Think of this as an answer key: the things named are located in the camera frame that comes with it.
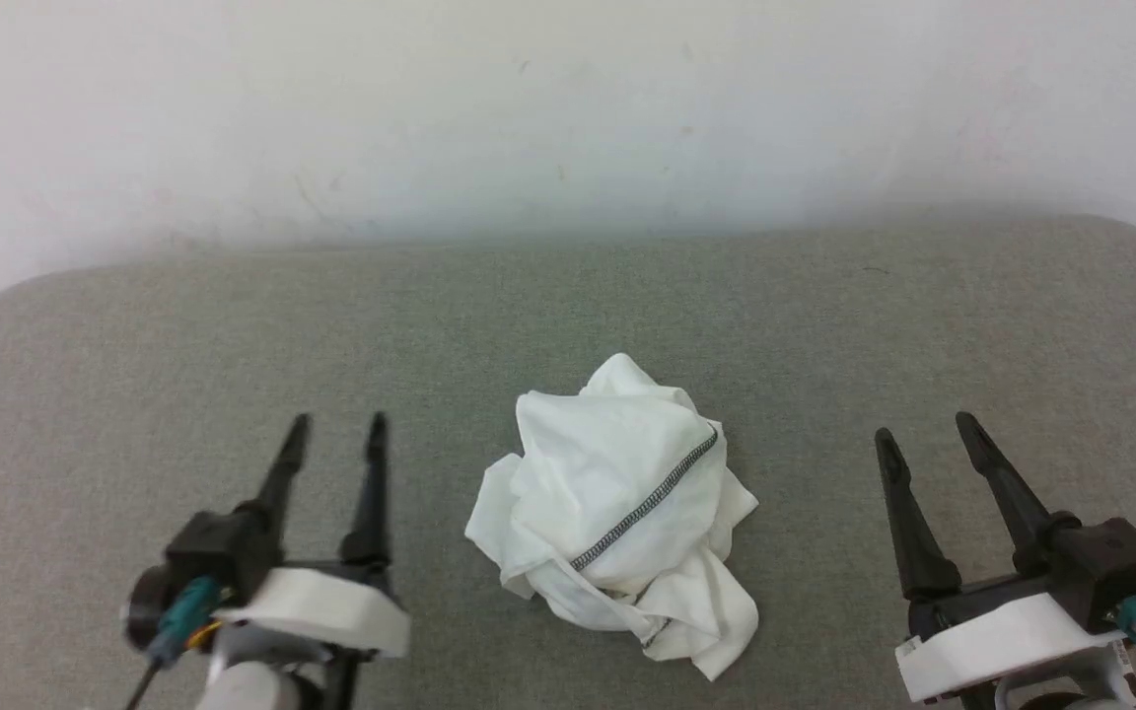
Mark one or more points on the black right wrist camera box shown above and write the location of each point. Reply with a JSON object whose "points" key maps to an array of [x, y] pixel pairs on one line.
{"points": [[1110, 562]]}

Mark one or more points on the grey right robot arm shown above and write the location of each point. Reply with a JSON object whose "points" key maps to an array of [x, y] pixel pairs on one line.
{"points": [[1061, 702]]}

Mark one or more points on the white garment with dark stitching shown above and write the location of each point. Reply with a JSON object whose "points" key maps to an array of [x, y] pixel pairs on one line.
{"points": [[598, 463]]}

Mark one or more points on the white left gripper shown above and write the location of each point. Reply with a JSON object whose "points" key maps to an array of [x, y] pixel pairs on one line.
{"points": [[331, 606]]}

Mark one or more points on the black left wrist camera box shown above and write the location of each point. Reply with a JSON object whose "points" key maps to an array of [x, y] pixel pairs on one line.
{"points": [[223, 552]]}

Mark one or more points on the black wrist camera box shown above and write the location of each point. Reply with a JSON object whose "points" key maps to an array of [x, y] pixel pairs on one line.
{"points": [[223, 552], [1110, 562]]}

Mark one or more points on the teal left camera connector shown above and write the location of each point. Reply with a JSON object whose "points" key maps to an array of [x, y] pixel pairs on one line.
{"points": [[183, 616]]}

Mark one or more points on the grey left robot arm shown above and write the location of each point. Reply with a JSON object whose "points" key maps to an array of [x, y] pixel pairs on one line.
{"points": [[252, 690]]}

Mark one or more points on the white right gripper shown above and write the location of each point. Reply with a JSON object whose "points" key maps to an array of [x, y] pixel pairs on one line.
{"points": [[1002, 641]]}

